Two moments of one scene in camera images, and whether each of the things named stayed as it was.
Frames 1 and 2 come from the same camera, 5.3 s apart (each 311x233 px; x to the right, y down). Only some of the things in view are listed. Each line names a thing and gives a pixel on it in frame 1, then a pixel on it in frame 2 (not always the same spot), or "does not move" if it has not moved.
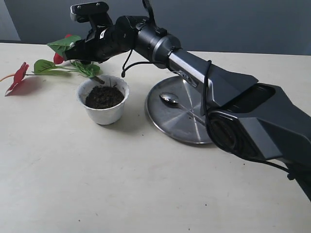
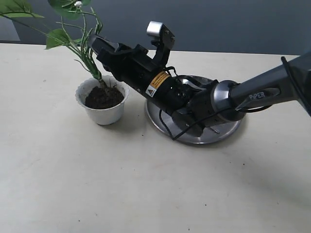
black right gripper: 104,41 to 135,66
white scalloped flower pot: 107,116 does not move
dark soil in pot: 102,97 does not move
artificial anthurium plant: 43,66 to 79,26
